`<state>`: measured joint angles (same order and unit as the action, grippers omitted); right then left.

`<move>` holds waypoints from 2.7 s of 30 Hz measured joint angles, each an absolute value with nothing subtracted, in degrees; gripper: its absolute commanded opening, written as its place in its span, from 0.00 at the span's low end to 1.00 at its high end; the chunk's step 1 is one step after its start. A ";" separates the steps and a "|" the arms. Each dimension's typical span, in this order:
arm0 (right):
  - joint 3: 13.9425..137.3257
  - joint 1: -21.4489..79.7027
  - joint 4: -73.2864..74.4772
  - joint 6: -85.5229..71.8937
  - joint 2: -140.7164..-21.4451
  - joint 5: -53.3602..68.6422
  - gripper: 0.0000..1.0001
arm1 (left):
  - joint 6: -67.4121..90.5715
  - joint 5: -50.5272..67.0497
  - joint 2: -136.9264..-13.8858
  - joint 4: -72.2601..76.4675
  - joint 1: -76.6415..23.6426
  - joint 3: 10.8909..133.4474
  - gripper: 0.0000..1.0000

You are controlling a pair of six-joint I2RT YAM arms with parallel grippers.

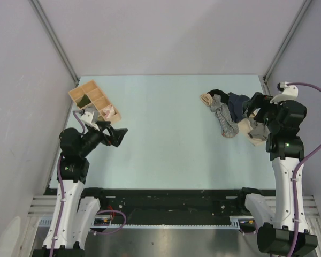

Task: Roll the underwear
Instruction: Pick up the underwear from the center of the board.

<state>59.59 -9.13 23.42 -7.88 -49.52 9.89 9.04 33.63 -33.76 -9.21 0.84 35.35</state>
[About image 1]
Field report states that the pink white rolled cloth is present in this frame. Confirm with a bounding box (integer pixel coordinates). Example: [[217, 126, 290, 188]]
[[102, 105, 116, 119]]

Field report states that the grey striped underwear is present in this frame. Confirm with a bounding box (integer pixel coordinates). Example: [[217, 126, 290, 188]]
[[210, 95, 239, 138]]

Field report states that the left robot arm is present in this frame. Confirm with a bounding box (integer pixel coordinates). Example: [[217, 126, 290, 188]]
[[32, 121, 128, 256]]

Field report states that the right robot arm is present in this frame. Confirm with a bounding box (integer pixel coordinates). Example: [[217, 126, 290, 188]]
[[236, 93, 318, 256]]

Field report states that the wooden compartment organizer box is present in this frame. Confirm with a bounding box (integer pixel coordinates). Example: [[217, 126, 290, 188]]
[[68, 80, 121, 124]]

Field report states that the navy blue underwear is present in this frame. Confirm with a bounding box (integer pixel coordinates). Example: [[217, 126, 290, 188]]
[[227, 92, 250, 123]]

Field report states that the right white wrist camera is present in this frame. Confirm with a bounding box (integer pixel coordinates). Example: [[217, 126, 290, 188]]
[[270, 82, 299, 104]]

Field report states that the black garment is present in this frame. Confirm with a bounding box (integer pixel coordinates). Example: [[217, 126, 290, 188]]
[[208, 89, 230, 104]]

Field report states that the white slotted cable duct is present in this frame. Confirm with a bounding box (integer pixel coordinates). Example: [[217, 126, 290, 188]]
[[39, 216, 257, 230]]

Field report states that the dark green rolled cloth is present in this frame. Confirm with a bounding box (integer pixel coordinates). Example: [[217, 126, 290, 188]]
[[77, 95, 91, 109]]

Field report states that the beige rolled cloth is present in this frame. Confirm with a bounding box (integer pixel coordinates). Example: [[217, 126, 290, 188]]
[[200, 93, 213, 107]]

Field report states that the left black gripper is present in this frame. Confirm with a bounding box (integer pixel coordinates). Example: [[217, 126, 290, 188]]
[[78, 120, 127, 157]]

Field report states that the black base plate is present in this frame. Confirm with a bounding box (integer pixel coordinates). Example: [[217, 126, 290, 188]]
[[43, 187, 271, 219]]

